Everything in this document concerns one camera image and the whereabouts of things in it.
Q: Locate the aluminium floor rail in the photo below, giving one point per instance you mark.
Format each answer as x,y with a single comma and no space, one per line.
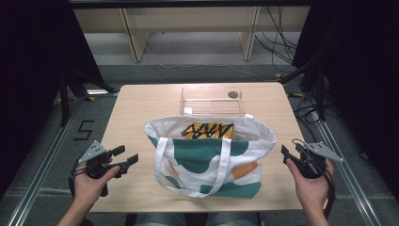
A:
40,175
345,175

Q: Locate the black metal stand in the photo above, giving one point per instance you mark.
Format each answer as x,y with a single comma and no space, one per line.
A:
67,91
315,84

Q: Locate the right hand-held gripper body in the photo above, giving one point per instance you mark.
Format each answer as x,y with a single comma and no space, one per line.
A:
313,163

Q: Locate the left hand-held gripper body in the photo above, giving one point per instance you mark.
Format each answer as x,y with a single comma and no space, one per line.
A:
93,151

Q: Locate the light wooden desk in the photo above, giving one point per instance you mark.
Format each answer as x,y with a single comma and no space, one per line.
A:
188,19

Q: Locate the person's left hand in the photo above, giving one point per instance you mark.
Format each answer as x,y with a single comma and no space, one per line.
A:
89,185

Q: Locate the black curtain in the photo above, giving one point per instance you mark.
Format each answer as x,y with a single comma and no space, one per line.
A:
31,78
360,78

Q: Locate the dark round sticker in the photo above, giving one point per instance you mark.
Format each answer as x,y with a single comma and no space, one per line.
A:
232,94

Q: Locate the clear plastic box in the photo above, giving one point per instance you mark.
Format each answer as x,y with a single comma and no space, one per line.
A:
211,105

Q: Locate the yellow tape piece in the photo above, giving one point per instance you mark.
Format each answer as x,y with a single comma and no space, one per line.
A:
295,94

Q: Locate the person's right hand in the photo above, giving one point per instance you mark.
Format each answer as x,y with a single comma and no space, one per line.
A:
309,190

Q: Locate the white green orange tote bag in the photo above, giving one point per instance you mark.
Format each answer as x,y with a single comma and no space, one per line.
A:
216,163

